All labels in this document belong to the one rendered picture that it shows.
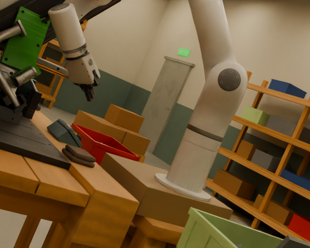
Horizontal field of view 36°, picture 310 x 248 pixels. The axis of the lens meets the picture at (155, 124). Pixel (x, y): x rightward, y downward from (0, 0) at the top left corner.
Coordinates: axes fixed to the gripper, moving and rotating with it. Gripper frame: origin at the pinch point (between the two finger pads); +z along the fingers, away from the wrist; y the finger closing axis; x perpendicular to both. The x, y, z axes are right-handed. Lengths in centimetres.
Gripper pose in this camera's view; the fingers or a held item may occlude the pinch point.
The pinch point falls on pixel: (90, 94)
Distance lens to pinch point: 164.9
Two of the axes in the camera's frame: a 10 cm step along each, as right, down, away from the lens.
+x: -4.9, 5.5, -6.8
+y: -8.4, -0.9, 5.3
